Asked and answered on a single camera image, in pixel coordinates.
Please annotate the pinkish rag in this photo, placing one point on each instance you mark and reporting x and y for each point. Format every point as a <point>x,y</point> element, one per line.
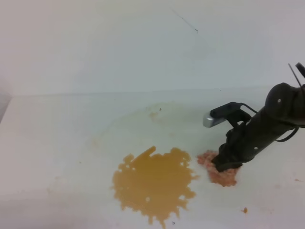
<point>225,178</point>

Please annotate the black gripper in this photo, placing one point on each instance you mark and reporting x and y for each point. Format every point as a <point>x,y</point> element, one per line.
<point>246,141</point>

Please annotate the brown coffee puddle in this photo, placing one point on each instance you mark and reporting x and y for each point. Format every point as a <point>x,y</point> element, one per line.
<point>156,185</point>

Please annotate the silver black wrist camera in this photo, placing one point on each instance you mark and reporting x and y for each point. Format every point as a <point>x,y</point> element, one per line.
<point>230,112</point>

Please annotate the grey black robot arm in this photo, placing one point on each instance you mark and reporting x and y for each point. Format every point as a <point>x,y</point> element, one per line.
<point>280,118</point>

